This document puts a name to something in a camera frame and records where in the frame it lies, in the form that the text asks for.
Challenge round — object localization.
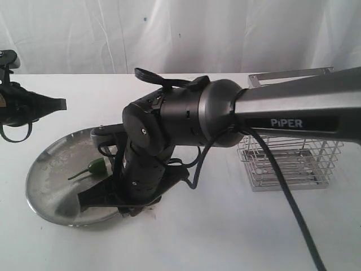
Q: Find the round steel plate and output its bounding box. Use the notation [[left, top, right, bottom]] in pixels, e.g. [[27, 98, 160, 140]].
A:
[[26, 128, 119, 226]]

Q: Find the wire metal utensil rack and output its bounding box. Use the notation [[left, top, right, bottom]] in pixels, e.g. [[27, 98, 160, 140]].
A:
[[237, 67, 344, 192]]

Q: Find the white backdrop curtain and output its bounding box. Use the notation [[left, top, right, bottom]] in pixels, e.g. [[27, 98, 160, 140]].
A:
[[1, 1, 360, 74]]

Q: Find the green vegetable with stem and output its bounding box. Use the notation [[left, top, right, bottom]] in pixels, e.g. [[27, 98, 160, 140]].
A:
[[68, 158, 107, 180]]

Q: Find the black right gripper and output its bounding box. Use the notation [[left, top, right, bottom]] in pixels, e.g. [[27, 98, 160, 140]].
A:
[[77, 164, 190, 217]]

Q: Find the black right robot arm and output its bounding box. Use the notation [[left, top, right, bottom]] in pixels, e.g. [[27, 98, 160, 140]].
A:
[[78, 68, 360, 213]]

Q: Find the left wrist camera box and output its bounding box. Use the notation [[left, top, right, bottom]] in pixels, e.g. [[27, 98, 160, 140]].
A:
[[0, 50, 21, 71]]

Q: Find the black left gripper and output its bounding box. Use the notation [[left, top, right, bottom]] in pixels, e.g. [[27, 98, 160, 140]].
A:
[[8, 82, 67, 124]]

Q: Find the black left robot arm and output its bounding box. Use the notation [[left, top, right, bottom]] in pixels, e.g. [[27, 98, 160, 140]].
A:
[[1, 82, 67, 127]]

